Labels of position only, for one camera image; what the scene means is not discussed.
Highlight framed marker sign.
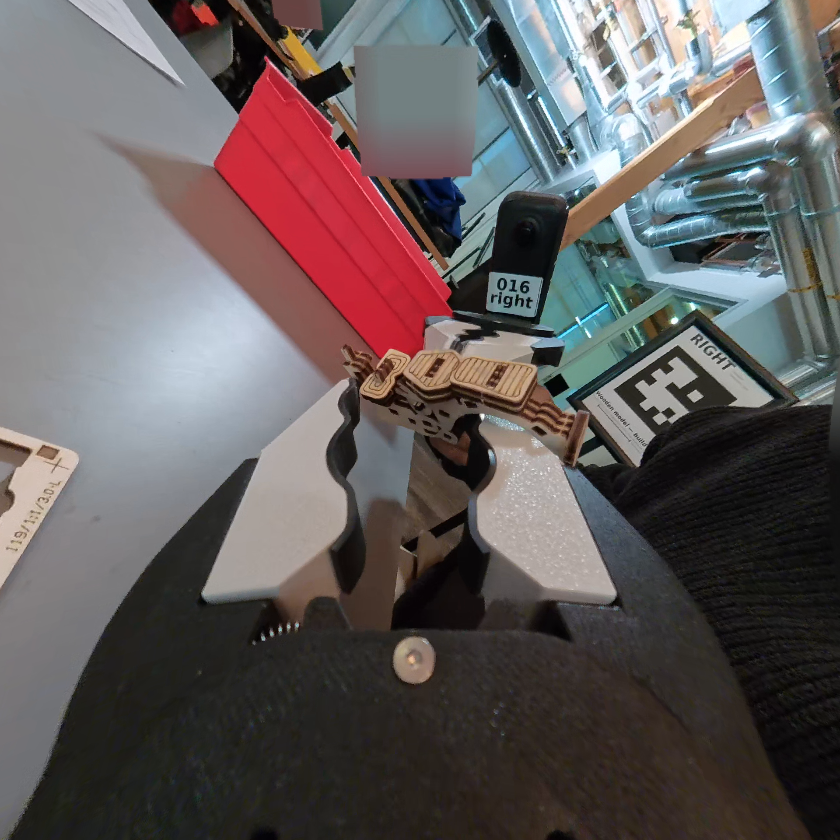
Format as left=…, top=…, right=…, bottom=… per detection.
left=567, top=310, right=799, bottom=468

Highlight wooden parts sheet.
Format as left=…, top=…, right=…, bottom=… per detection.
left=0, top=427, right=80, bottom=592

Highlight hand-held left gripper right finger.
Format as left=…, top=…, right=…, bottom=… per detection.
left=459, top=415, right=619, bottom=608

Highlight blue cloth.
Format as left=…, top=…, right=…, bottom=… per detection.
left=410, top=176, right=468, bottom=240

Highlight wooden beam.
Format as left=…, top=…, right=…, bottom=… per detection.
left=563, top=64, right=770, bottom=252

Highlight silver ventilation ducts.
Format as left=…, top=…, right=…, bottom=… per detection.
left=453, top=0, right=840, bottom=395

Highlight person's right forearm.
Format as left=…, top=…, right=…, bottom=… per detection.
left=581, top=403, right=840, bottom=840

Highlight red plastic bin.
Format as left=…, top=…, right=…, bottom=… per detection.
left=214, top=56, right=454, bottom=361

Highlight wooden laser-cut model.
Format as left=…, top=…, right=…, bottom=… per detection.
left=341, top=346, right=590, bottom=468

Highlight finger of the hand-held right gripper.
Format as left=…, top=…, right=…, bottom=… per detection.
left=482, top=328, right=547, bottom=370
left=424, top=316, right=488, bottom=370

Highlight black round disc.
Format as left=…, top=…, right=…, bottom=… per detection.
left=487, top=18, right=524, bottom=88

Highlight grey desk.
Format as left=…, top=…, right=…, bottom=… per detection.
left=0, top=0, right=460, bottom=840

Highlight white paper sheet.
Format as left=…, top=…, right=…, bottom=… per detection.
left=66, top=0, right=186, bottom=86

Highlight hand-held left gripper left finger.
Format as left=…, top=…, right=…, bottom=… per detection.
left=200, top=377, right=368, bottom=616

